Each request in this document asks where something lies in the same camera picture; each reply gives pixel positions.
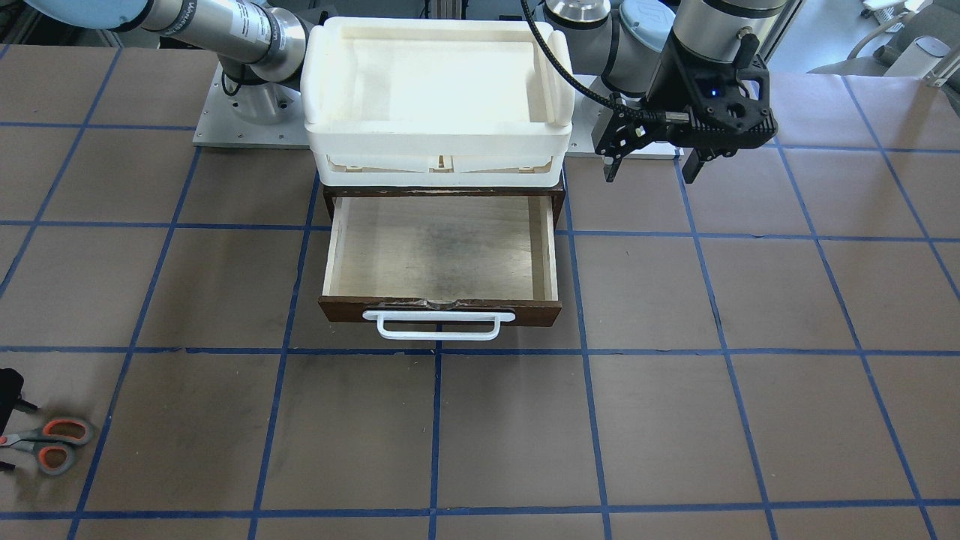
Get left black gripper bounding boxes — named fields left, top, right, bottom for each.
left=591, top=37, right=738, bottom=185

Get orange grey handled scissors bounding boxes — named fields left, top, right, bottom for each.
left=1, top=417, right=94, bottom=476

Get wooden drawer with white handle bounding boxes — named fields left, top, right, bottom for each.
left=319, top=195, right=563, bottom=341

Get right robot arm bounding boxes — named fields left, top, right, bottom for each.
left=2, top=1, right=315, bottom=355

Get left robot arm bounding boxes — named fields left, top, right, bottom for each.
left=539, top=1, right=786, bottom=184

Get dark wooden drawer cabinet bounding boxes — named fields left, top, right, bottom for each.
left=321, top=173, right=567, bottom=225

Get white plastic tray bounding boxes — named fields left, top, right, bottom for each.
left=301, top=16, right=574, bottom=188

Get black braided cable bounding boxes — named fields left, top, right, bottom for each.
left=520, top=0, right=687, bottom=125

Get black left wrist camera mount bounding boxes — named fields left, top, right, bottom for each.
left=682, top=27, right=777, bottom=157

